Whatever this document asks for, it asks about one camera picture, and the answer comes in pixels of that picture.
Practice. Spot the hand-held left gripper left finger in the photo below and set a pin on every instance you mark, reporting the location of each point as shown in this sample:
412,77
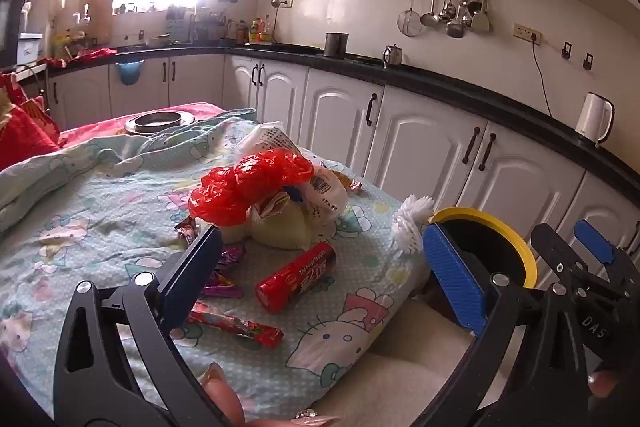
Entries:
195,267

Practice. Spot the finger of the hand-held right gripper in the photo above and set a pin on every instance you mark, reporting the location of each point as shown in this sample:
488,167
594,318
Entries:
595,244
550,242

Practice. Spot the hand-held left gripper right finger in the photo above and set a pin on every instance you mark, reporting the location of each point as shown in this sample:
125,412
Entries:
455,282

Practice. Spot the yellow round bin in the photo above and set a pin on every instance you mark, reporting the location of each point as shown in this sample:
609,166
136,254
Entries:
520,252

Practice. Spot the purple candy wrapper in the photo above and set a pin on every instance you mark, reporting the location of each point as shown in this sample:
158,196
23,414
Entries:
224,287
231,255

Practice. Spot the dark red snack wrapper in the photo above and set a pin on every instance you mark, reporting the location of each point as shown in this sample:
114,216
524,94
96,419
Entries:
186,229

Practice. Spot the long red snack wrapper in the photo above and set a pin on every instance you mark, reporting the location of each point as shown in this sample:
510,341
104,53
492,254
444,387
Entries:
235,324

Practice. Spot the red plastic bag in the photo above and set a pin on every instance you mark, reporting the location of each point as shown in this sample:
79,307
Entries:
240,187

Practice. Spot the red cylindrical snack can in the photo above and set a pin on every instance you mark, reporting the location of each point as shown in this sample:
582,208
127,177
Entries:
295,279

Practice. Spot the blue wrapper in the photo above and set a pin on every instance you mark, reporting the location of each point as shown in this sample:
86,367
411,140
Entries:
296,195

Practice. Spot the brown candy wrapper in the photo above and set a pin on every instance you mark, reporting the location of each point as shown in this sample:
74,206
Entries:
349,182

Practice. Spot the white printed plastic bag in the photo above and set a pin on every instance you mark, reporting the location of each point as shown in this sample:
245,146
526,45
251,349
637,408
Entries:
325,197

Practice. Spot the white dotted plastic bag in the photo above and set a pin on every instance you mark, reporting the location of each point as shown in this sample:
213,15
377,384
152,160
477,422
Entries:
270,139

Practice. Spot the person's right hand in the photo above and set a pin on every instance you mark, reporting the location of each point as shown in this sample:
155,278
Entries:
602,384

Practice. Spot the person's left hand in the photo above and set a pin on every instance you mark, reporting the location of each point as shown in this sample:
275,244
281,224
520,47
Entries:
222,394

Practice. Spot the cartoon printed blanket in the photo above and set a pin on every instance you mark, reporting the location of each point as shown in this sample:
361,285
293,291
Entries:
100,207

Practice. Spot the cream fleece cloth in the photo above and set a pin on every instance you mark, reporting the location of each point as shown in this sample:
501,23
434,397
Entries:
400,382

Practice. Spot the white electric kettle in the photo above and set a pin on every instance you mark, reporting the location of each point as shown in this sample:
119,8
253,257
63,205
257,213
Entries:
592,119

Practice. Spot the white base cabinets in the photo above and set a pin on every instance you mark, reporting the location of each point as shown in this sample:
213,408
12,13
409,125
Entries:
425,142

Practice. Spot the round metal pan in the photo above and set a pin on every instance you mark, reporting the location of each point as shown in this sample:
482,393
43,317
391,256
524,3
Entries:
159,122

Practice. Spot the pink bed sheet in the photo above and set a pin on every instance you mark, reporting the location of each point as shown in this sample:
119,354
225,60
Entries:
100,124

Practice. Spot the black countertop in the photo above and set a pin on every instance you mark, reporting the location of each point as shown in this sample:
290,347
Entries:
450,84

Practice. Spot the blue hanging basket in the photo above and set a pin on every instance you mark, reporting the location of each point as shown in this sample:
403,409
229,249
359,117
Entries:
129,73

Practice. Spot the red cushion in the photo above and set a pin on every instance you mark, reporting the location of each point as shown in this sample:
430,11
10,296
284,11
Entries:
12,89
25,139

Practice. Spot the metal teapot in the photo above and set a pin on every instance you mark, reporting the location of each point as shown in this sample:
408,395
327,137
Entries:
393,56

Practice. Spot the red cloth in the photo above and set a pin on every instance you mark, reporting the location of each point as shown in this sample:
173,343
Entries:
85,57

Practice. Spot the pale green utensil holder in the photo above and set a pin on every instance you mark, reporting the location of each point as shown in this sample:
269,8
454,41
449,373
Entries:
179,26

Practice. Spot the group of condiment bottles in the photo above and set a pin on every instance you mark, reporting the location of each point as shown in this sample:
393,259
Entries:
256,31

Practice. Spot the row of hanging metal utensils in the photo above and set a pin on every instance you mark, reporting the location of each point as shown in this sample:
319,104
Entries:
457,14

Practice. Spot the dark metal canister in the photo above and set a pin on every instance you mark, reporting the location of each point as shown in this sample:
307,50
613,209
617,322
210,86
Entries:
336,44

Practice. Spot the wooden cutting board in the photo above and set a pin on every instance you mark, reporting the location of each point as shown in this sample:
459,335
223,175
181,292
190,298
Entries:
97,17

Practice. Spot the white storage box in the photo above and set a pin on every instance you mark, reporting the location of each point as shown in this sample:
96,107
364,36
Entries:
30,49

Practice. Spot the black wall hook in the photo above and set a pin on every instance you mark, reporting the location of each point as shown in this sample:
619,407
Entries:
588,62
566,51

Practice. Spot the beige wall power strip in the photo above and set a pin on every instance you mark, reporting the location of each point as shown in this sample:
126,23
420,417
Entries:
526,32

